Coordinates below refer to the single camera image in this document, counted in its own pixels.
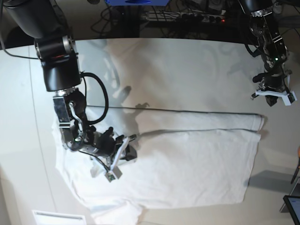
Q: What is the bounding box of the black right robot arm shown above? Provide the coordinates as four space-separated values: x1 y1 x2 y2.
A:
0 0 137 162

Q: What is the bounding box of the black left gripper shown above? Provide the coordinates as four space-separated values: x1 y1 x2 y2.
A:
252 70 290 107

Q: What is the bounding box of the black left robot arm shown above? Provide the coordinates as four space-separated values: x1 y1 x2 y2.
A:
239 0 290 106

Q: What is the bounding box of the white paper sheet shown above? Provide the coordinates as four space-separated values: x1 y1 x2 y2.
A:
32 210 87 225

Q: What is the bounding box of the white T-shirt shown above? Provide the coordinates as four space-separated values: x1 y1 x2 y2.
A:
52 109 264 225

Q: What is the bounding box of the black tablet stand leg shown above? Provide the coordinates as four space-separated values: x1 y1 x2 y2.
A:
290 157 300 184

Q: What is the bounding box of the blue box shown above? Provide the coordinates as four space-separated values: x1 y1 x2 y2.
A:
105 0 169 6

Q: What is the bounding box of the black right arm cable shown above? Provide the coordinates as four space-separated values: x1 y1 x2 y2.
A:
81 72 110 125

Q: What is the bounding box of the black tablet screen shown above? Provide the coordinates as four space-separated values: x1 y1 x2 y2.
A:
283 195 300 225

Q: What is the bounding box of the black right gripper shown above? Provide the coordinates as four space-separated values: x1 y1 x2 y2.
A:
79 126 137 164

